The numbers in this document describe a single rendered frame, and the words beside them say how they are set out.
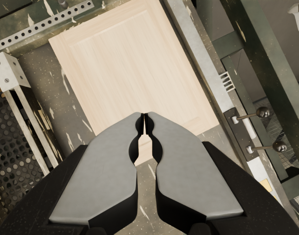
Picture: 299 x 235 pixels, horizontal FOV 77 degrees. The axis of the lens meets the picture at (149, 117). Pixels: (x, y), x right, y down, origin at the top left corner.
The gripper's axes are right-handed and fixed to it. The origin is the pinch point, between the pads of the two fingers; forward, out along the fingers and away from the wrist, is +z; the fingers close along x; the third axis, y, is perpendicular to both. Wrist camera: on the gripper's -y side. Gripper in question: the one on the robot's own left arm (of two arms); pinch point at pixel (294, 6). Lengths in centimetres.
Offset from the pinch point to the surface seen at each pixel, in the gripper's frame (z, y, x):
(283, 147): 2.4, 38.3, -2.1
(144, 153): 23, 33, -42
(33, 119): 30, 8, -72
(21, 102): 33, 2, -74
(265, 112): 7.1, 27.4, -3.3
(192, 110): 24.6, 25.4, -19.2
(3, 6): 107, -47, -86
